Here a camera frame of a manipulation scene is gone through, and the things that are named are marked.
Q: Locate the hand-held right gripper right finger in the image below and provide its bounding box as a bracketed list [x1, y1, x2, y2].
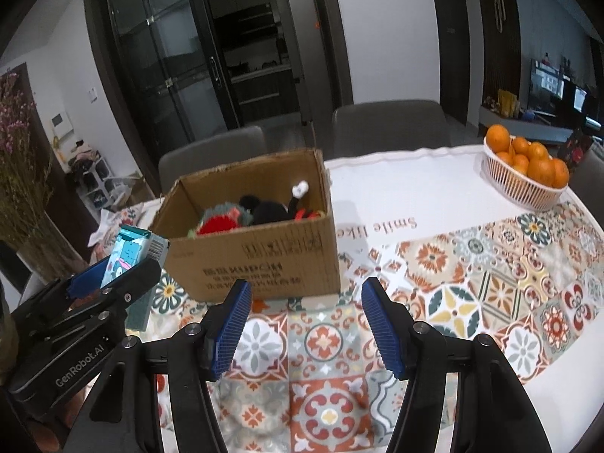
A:
[361, 277, 553, 453]

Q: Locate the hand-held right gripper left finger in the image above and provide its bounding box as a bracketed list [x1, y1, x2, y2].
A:
[61, 279, 254, 453]

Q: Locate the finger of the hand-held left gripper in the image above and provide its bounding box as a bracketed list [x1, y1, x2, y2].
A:
[66, 257, 163, 326]
[12, 257, 116, 324]

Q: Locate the teal blue carton box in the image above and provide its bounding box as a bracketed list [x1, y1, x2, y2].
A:
[100, 225, 171, 332]

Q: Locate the brown cardboard box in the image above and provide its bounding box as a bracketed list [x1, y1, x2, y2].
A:
[148, 148, 343, 304]

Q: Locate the red and green fuzzy plush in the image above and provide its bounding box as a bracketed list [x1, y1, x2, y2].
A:
[188, 200, 256, 239]

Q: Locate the black and red mouse plush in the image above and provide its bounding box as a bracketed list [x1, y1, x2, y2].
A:
[238, 180, 327, 225]

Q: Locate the floral tissue box cover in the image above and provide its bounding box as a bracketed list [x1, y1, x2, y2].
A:
[92, 205, 159, 247]

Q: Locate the white shoe rack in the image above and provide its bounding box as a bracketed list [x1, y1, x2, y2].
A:
[70, 148, 131, 211]

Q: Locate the dried flower bouquet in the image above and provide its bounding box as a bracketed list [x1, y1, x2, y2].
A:
[0, 70, 71, 265]

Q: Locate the grey upholstered chair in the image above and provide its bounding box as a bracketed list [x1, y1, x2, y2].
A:
[330, 100, 453, 160]
[159, 126, 269, 195]
[568, 142, 604, 209]

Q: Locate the white slatted fruit basket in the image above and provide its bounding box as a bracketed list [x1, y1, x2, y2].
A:
[481, 144, 570, 212]

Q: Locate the glass sliding door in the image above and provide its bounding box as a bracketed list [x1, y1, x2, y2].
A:
[84, 0, 239, 195]

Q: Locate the pile of oranges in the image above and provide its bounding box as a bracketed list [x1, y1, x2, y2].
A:
[484, 124, 571, 188]

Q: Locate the yellow bag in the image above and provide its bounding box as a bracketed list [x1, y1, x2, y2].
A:
[497, 89, 518, 117]

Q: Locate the television screen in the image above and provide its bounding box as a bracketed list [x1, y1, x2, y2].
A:
[528, 58, 568, 115]

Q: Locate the dark wooden door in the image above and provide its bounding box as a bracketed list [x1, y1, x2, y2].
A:
[472, 0, 522, 126]

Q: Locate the white wall intercom panel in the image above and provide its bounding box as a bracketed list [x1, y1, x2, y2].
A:
[50, 112, 74, 139]

